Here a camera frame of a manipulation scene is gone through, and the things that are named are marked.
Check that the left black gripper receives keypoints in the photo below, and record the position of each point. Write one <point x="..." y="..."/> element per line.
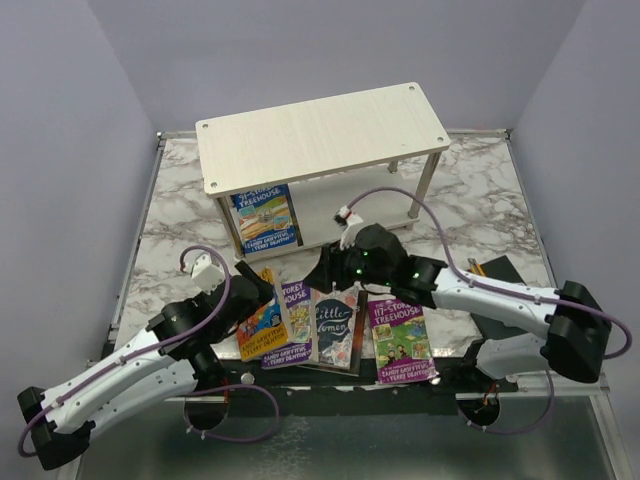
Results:
<point x="265" y="288"/>

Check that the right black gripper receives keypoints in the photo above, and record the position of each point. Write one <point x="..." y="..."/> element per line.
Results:
<point x="330" y="268"/>

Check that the orange 130-Storey Treehouse book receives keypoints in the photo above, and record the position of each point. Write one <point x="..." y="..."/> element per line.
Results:
<point x="269" y="328"/>

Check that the blue 91-Storey Treehouse book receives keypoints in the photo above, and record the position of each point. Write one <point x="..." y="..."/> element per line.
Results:
<point x="266" y="219"/>

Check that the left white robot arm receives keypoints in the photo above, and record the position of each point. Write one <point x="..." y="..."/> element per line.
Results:
<point x="171" y="356"/>

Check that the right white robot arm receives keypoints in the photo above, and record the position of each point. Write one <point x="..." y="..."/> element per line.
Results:
<point x="563" y="330"/>

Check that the thin dark patterned book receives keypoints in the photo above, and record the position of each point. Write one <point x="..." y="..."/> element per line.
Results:
<point x="357" y="342"/>

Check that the Little Women dark book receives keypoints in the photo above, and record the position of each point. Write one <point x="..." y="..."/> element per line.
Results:
<point x="336" y="315"/>

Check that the purple 117-Storey Treehouse book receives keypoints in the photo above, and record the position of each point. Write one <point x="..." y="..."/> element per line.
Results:
<point x="402" y="349"/>

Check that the white two-tier wooden shelf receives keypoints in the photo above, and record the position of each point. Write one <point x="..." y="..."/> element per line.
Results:
<point x="327" y="151"/>

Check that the yellow utility knife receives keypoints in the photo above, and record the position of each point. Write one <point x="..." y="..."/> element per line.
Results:
<point x="476" y="268"/>

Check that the black notebook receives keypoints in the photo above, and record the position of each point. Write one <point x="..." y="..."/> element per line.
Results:
<point x="501" y="268"/>

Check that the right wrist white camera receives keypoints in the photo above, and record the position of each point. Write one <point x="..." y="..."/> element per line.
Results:
<point x="351" y="224"/>

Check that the wrist white camera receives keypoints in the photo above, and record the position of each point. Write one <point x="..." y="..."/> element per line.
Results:
<point x="205" y="274"/>
<point x="351" y="224"/>

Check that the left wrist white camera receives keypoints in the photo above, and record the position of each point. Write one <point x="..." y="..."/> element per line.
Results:
<point x="205" y="274"/>

